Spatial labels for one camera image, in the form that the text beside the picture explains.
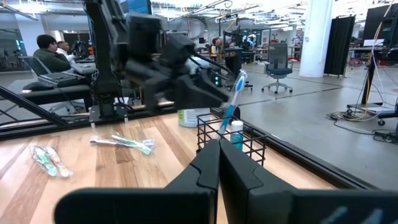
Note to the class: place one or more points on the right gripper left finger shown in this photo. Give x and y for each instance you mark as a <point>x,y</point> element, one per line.
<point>140,208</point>

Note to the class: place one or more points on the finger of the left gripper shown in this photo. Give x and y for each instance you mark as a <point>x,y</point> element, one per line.
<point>205,79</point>
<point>199,96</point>

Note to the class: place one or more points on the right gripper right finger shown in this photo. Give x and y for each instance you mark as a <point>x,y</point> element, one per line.
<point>280,208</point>

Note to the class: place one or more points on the blue toothbrush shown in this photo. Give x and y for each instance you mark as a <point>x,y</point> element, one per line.
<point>231,109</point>

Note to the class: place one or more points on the small teal white-capped bottle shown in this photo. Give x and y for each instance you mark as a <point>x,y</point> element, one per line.
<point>237,126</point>

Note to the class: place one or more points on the green toothbrush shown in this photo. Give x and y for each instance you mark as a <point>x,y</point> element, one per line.
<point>133,143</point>
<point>46,161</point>

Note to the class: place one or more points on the grey toothbrush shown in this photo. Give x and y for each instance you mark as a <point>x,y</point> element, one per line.
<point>99,140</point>

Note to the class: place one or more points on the orange toothbrush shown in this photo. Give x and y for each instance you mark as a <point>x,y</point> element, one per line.
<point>60,166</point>

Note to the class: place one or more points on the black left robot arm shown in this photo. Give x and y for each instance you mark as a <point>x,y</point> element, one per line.
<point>102,46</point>

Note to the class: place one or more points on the green white wipes canister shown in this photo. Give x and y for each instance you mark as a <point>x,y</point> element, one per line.
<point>189,118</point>

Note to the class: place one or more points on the person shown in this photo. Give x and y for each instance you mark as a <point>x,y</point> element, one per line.
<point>49,56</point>
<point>65,49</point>
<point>217,42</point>

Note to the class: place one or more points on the grey office chair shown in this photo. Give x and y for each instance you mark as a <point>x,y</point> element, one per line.
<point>277,67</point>

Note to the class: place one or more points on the grey keyboard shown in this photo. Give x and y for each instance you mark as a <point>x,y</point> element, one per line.
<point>60,78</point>

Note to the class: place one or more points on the white column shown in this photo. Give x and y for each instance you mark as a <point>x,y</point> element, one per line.
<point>315,37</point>

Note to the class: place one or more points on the black desk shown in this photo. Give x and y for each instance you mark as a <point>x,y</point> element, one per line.
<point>56,93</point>

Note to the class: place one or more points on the black room divider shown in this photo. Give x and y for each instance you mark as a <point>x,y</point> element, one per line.
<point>339,46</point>

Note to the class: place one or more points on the black monitor on stand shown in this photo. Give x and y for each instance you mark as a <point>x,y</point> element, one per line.
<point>377,21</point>

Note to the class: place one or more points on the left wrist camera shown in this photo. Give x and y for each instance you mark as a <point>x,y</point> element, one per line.
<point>143,34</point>

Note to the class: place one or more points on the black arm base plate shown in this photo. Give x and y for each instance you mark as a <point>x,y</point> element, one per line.
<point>105,116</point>

